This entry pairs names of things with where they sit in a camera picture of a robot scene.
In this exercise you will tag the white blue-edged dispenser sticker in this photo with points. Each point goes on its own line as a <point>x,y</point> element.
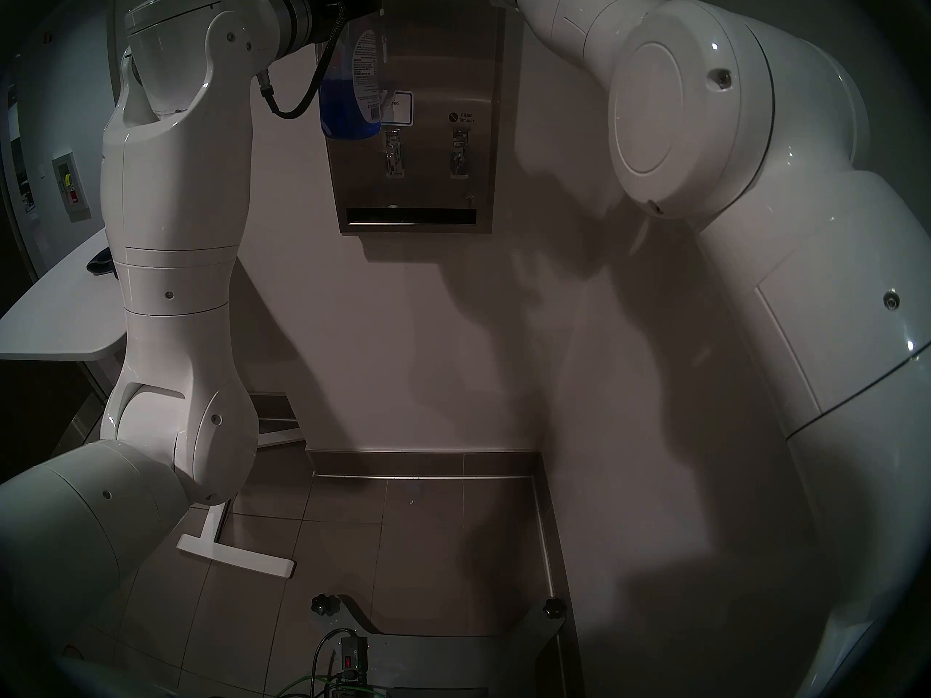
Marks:
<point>400,108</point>

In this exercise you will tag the black star knob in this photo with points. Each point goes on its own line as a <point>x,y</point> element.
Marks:
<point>324,605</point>
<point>554,607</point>

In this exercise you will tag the grey robot base platform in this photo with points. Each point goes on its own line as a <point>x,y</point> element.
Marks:
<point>451,667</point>

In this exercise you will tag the stainless steel wall dispenser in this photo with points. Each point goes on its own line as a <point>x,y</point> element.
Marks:
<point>436,86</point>

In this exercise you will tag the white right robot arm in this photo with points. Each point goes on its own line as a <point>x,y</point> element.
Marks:
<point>764,195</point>

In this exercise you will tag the small free label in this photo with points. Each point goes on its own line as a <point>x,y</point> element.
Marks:
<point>460,118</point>

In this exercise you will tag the white wall switch box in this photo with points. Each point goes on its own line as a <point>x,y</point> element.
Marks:
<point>65,187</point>

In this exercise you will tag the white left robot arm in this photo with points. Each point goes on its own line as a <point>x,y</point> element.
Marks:
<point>174,195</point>

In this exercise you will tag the dark blue cloth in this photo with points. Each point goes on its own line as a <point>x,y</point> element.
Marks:
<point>102,262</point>

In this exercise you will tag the blue cleaner spray bottle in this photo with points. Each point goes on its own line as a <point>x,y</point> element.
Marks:
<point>353,111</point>

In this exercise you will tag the chrome dispenser lever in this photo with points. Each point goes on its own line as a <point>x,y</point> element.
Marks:
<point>459,153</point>
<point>393,151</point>

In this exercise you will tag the black box with red light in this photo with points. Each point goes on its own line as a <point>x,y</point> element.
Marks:
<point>353,660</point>

